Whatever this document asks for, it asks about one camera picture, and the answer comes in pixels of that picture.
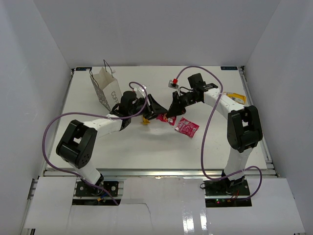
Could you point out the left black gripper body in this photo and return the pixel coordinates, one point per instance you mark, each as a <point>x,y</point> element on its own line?
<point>138,106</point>

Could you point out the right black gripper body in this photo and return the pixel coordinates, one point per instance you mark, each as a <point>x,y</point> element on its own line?
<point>185,100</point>

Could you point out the red candy packet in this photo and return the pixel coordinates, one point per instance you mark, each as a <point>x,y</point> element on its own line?
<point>186,127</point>
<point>170,120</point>

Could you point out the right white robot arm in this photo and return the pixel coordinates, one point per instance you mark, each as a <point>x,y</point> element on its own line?
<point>244,130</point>

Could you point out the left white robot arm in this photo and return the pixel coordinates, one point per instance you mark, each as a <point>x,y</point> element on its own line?
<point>77,143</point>

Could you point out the white coffee paper bag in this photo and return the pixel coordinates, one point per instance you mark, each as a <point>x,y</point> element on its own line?
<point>106,86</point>

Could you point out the yellow snack bar wrapper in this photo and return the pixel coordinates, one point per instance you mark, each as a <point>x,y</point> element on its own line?
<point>145,121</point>

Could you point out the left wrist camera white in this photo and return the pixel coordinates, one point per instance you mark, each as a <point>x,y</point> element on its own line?
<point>140,91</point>

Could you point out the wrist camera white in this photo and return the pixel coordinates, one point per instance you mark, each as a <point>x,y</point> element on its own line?
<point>174,84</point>
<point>140,91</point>

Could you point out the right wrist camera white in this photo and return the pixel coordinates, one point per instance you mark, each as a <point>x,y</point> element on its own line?
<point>174,84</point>

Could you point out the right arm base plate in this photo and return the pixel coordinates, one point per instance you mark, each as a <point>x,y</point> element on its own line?
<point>218,195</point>

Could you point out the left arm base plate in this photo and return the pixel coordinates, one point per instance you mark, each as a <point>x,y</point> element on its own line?
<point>85,190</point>

